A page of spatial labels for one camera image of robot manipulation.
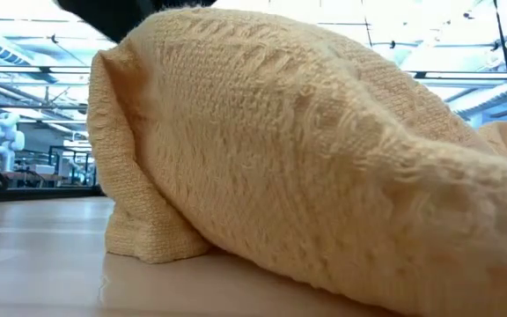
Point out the black aluminium table frame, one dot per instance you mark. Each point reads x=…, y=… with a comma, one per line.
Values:
x=38, y=193

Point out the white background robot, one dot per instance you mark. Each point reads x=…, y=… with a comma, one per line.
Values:
x=2, y=136

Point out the thin black pole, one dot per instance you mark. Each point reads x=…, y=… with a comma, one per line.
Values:
x=506, y=61

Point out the yellow towel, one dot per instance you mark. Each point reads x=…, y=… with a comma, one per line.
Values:
x=302, y=176

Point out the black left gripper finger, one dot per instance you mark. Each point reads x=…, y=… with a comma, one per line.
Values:
x=112, y=17

